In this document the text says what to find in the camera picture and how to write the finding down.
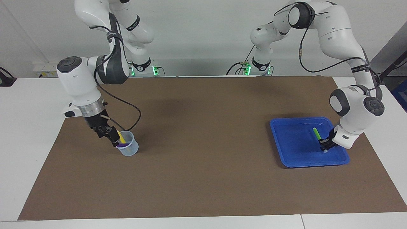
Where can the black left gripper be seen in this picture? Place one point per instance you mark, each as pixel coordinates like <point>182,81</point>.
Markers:
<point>331,140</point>

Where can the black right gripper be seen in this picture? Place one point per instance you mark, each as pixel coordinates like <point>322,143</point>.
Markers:
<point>98,122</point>

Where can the yellow marker pen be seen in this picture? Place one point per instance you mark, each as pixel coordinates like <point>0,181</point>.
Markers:
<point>121,136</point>

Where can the green marker pen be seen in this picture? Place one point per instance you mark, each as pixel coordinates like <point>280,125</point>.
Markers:
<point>317,133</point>

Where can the purple marker pen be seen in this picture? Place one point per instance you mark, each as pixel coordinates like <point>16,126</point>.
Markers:
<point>124,145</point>

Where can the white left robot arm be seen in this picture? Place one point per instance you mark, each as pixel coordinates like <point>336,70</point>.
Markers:
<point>337,35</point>

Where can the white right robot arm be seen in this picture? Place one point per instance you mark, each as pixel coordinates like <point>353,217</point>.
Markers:
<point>79,82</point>

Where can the translucent plastic cup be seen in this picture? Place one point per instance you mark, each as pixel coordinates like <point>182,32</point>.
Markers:
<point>130,152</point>

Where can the blue plastic tray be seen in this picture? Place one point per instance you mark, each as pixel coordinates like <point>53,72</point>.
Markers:
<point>295,152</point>

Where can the white power strip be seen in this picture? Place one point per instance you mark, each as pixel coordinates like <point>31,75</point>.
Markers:
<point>44,71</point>

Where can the blue storage box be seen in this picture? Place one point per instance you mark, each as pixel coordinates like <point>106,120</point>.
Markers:
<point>401,95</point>

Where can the brown table mat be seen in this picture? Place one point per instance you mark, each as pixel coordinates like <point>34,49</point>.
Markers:
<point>203,178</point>

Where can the black stand pole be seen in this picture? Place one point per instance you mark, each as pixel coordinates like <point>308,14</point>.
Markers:
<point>392,65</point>

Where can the black clamp mount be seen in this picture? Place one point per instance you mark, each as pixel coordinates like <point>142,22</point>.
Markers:
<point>6,81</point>

